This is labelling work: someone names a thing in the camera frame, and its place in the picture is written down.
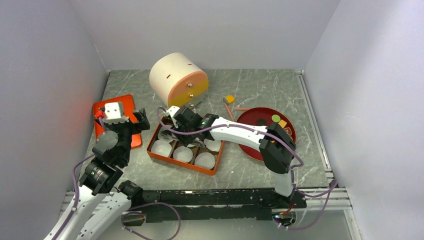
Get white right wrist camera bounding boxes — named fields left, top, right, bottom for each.
left=166, top=105, right=180, bottom=118

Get white paper cup front left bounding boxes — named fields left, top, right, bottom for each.
left=150, top=140, right=172, bottom=157

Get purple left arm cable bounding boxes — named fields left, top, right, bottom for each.
left=51, top=112, right=182, bottom=240

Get red round plate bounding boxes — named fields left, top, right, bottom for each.
left=235, top=106, right=297, bottom=164

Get white paper cup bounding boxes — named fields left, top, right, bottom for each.
left=157, top=127, right=177, bottom=143
left=203, top=139, right=222, bottom=152
left=172, top=146, right=193, bottom=163
left=150, top=140, right=172, bottom=157
left=194, top=152, right=216, bottom=170

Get orange tin lid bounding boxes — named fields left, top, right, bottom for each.
left=92, top=94, right=143, bottom=149

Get pink chopstick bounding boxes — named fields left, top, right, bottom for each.
left=224, top=103, right=235, bottom=122
left=234, top=107, right=251, bottom=111

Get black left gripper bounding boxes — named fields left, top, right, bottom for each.
left=95, top=107, right=149, bottom=164

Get white paper cup front right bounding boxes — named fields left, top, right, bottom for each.
left=194, top=152, right=216, bottom=170

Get silver metal tongs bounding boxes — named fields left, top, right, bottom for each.
left=173, top=133, right=206, bottom=148

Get white paper cup back left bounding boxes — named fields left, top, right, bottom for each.
left=157, top=127, right=177, bottom=143

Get yellow square cookie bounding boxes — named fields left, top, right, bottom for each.
left=278, top=119, right=288, bottom=129

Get white paper cup front middle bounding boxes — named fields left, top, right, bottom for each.
left=172, top=146, right=193, bottom=163

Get chocolate heart cookie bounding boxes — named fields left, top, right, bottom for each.
left=284, top=127, right=293, bottom=136

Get yellow grey eraser block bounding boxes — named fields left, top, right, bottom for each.
left=223, top=95, right=235, bottom=105

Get orange cookie tin box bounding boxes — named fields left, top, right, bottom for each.
left=146, top=124, right=225, bottom=176

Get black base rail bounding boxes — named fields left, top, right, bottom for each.
left=131, top=188, right=307, bottom=223

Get white round drawer cabinet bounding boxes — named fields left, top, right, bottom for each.
left=149, top=52, right=209, bottom=109

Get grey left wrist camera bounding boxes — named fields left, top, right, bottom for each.
left=103, top=101, right=129, bottom=123

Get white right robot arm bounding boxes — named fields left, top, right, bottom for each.
left=164, top=106, right=296, bottom=208

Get white paper cup back right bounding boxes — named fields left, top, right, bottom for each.
left=203, top=139, right=222, bottom=152

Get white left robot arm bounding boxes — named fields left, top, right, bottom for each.
left=45, top=102, right=150, bottom=240

